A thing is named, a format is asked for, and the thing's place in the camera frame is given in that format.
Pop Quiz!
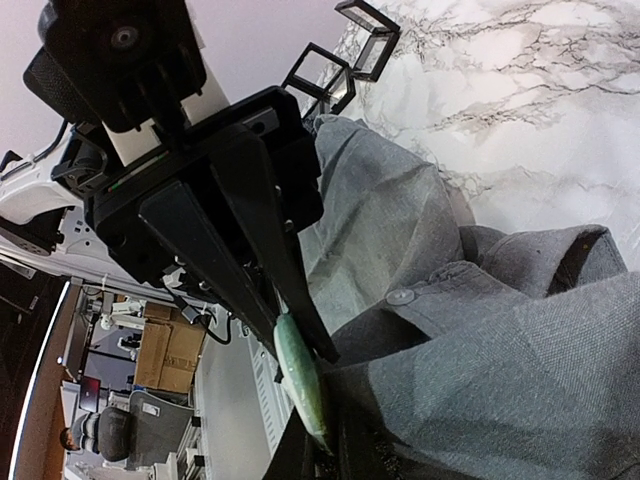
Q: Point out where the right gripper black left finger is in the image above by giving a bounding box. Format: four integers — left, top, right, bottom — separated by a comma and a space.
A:
262, 419, 315, 480

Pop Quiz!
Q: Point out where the grey button-up shirt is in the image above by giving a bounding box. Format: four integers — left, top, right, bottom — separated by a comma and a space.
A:
300, 115, 639, 479

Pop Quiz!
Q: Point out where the black frame display box pair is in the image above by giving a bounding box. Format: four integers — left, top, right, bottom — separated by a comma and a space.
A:
281, 42, 356, 121

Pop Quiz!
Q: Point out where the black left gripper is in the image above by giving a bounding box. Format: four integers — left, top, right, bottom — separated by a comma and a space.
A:
87, 87, 339, 363

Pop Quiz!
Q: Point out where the grey office chair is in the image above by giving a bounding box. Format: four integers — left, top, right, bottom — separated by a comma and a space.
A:
97, 391, 194, 470

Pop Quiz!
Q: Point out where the seated person in background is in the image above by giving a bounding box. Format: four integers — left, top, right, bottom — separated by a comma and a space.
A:
59, 413, 101, 455

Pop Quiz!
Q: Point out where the cardboard box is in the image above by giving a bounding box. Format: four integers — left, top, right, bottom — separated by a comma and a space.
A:
134, 302, 206, 394

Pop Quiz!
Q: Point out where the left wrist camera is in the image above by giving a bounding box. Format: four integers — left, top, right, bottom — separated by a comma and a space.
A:
23, 1, 229, 165

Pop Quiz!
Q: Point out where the round green orange badge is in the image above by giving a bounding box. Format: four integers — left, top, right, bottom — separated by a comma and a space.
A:
273, 313, 334, 455

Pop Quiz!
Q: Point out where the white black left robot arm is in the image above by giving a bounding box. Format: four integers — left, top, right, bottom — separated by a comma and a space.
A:
1, 86, 338, 362

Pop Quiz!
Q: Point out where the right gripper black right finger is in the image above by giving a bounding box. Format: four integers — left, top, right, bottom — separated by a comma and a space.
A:
339, 414, 401, 480

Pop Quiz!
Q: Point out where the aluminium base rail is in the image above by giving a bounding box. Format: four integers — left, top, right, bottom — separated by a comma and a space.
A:
194, 319, 292, 479

